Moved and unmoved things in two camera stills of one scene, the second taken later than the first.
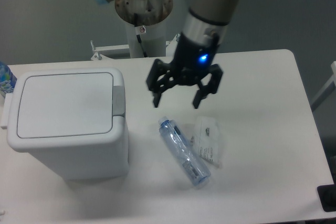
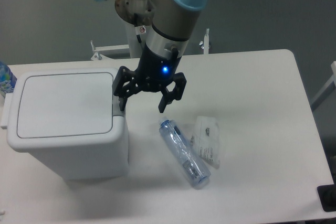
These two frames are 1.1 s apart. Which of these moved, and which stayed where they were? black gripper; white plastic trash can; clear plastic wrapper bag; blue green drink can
Moved: black gripper
Stayed: clear plastic wrapper bag; white plastic trash can; blue green drink can
